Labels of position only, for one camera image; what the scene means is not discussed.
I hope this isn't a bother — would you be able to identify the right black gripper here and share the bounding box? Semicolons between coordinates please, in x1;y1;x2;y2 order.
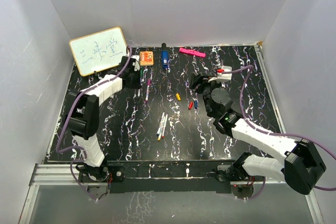
190;72;223;118

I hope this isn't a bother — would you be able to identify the white pen purple tip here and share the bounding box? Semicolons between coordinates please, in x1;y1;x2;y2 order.
145;85;150;103

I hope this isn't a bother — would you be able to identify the yellow pen cap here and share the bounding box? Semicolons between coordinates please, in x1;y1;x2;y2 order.
176;93;181;101

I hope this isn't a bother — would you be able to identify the white pen blue tip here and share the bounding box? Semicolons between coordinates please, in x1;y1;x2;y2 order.
156;112;165;136

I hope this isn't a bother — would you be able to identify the white pen yellow tip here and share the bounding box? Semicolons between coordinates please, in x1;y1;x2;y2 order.
157;114;167;141

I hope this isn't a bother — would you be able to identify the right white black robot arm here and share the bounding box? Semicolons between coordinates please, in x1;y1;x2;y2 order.
190;73;327;195

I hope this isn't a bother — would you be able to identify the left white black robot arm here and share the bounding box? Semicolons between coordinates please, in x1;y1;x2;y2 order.
67;55;141;182

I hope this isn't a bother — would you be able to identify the white pen red tip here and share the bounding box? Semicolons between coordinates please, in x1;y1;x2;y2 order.
161;114;168;139

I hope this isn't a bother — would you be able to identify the orange mini notebook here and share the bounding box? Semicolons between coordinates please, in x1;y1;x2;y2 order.
140;51;154;66

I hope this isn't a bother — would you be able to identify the pink plastic clip bar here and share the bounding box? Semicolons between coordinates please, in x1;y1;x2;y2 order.
179;47;206;58

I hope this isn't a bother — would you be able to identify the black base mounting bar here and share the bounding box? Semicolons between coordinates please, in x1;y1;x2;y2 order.
76;160;262;194

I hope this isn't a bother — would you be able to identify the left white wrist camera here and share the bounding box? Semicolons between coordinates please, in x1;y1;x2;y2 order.
131;55;140;72

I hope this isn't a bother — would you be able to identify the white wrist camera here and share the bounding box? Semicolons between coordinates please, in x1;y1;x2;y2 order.
131;55;140;72
208;66;232;83

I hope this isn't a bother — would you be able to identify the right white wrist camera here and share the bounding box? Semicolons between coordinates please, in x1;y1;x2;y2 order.
208;66;232;83

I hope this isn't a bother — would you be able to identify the small whiteboard with wooden frame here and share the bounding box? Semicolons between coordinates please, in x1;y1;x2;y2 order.
69;27;128;77

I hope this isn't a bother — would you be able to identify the aluminium frame rail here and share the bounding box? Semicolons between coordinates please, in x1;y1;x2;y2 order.
20;164;324;223

